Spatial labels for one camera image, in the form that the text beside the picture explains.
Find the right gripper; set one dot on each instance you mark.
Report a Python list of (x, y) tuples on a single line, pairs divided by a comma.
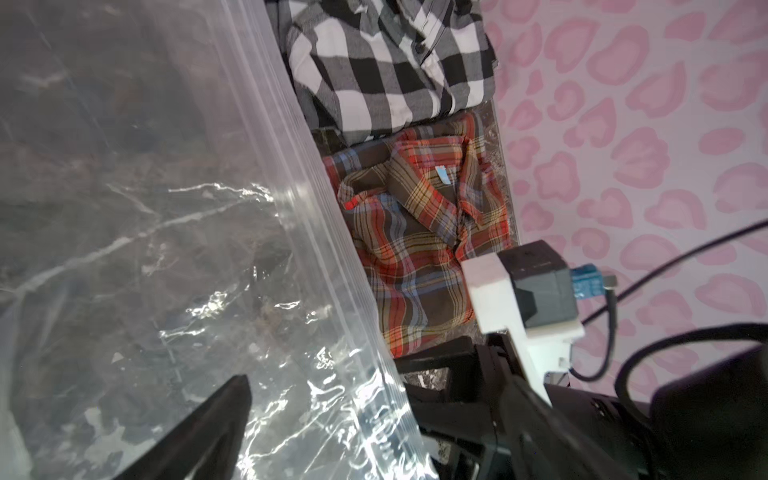
[(497, 427)]

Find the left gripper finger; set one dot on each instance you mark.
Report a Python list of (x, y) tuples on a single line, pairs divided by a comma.
[(206, 444)]

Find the clear plastic vacuum bag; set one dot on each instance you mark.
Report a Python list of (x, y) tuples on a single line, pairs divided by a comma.
[(166, 224)]

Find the red plaid shirt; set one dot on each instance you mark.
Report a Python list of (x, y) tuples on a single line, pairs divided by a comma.
[(417, 205)]

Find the black white plaid shirt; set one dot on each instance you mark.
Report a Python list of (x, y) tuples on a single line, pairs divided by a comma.
[(368, 69)]

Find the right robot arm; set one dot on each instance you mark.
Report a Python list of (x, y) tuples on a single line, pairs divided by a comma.
[(709, 425)]

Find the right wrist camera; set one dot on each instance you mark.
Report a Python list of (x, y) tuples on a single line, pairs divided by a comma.
[(531, 293)]

